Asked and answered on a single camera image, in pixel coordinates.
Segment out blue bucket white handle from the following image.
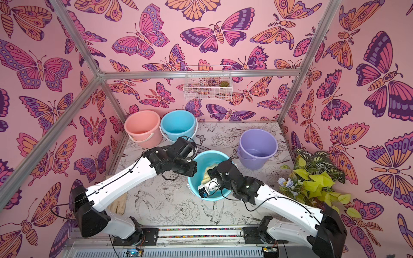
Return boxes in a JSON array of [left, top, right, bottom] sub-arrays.
[[159, 110, 199, 143]]

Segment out yellow microfiber cloth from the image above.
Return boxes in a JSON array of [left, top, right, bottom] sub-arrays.
[[201, 164, 217, 184]]

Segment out purple plastic bucket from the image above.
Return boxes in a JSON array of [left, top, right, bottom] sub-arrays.
[[237, 129, 279, 170]]

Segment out pink plastic bucket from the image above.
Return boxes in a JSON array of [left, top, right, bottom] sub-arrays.
[[124, 110, 162, 148]]

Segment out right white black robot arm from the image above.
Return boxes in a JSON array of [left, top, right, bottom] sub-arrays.
[[207, 159, 347, 258]]

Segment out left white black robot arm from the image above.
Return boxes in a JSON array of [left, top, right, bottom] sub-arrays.
[[69, 137, 197, 245]]

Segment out beige worn cloth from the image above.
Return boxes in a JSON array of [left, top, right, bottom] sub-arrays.
[[107, 192, 128, 215]]

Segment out green leafy potted plant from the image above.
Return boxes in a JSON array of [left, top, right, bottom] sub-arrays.
[[278, 148, 351, 212]]

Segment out small green succulent plant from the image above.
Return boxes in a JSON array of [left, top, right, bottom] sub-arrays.
[[219, 81, 230, 88]]

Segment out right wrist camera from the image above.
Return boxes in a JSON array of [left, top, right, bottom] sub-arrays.
[[198, 181, 220, 198]]

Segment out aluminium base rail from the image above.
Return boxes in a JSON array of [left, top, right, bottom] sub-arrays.
[[62, 225, 339, 258]]

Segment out white wire wall basket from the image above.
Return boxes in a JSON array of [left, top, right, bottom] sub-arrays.
[[182, 64, 233, 101]]

